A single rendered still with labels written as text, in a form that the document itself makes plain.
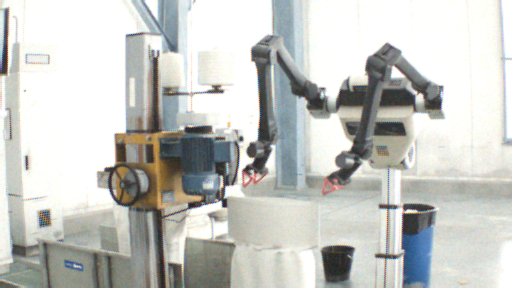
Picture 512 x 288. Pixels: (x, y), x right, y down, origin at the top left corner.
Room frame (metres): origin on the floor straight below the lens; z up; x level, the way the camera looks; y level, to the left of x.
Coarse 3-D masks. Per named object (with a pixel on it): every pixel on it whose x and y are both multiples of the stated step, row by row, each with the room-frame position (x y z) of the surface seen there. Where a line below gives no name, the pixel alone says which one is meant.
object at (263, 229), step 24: (240, 216) 2.97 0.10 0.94; (264, 216) 2.85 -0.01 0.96; (288, 216) 2.82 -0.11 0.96; (312, 216) 2.79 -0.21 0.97; (240, 240) 2.98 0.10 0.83; (264, 240) 2.85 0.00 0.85; (288, 240) 2.82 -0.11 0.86; (312, 240) 2.79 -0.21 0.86; (240, 264) 2.90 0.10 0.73; (264, 264) 2.83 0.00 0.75; (288, 264) 2.77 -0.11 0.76; (312, 264) 2.83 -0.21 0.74
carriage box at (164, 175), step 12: (120, 132) 2.79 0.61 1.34; (168, 132) 2.73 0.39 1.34; (180, 132) 2.80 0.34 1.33; (120, 144) 2.77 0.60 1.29; (156, 144) 2.65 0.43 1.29; (120, 156) 2.78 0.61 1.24; (156, 156) 2.65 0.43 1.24; (120, 168) 2.75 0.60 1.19; (144, 168) 2.68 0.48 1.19; (156, 168) 2.65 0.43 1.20; (168, 168) 2.72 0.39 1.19; (180, 168) 2.79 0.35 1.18; (120, 180) 2.75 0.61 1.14; (156, 180) 2.65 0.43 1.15; (168, 180) 2.72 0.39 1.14; (180, 180) 2.79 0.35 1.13; (120, 192) 2.75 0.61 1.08; (156, 192) 2.65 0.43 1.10; (180, 192) 2.79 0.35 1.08; (144, 204) 2.68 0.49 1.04; (156, 204) 2.65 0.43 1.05; (168, 204) 2.71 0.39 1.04
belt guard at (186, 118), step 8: (184, 112) 2.76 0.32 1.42; (192, 112) 2.66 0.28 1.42; (200, 112) 2.61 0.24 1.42; (208, 112) 2.62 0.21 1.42; (216, 112) 2.65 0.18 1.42; (184, 120) 2.62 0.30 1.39; (192, 120) 2.60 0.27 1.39; (200, 120) 2.60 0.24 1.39; (208, 120) 2.62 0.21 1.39; (216, 120) 2.65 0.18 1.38
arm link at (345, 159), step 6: (348, 150) 2.68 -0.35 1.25; (354, 150) 2.72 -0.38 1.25; (366, 150) 2.66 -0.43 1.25; (372, 150) 2.67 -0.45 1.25; (336, 156) 2.66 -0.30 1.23; (342, 156) 2.64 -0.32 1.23; (348, 156) 2.63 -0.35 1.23; (354, 156) 2.66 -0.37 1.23; (360, 156) 2.67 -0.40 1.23; (366, 156) 2.66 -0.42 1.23; (336, 162) 2.65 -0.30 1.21; (342, 162) 2.63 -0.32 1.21; (348, 162) 2.63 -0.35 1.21; (348, 168) 2.67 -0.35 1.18
